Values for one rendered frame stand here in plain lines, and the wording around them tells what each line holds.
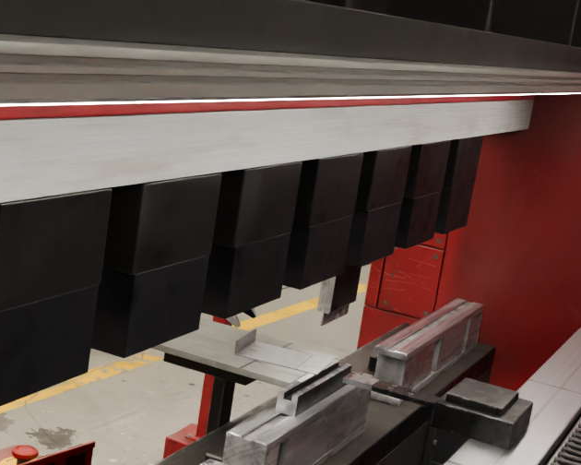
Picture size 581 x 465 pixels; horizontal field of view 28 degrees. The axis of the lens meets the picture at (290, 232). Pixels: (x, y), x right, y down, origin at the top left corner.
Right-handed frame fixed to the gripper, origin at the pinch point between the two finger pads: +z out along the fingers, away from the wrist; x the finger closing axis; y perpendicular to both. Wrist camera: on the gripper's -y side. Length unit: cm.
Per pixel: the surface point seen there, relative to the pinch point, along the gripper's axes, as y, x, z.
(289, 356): 3.5, 1.4, 8.8
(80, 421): -159, 184, 8
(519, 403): 31.8, 0.0, 29.1
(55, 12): 50, -108, -18
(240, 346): -1.3, -1.8, 3.9
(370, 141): 33.4, -9.3, -12.4
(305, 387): 8.5, -9.9, 13.0
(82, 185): 29, -75, -16
